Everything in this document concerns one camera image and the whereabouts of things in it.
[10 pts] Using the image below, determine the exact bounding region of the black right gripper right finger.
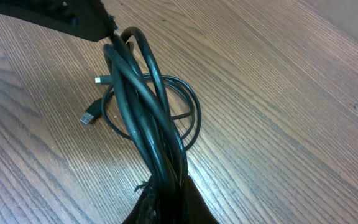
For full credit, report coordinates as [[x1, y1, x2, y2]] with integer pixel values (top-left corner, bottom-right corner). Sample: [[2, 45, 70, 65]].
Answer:
[[181, 175, 218, 224]]

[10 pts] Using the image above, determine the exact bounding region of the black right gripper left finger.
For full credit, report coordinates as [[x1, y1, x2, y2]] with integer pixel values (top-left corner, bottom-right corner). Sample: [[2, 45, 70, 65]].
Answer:
[[122, 183, 167, 224]]

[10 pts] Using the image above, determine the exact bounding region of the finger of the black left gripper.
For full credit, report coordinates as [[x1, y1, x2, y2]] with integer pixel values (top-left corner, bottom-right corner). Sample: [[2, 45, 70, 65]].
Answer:
[[0, 0, 117, 42]]

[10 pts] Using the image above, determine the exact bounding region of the black USB cable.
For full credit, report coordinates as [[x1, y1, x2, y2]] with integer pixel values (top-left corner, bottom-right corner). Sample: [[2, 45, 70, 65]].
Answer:
[[78, 26, 202, 200]]

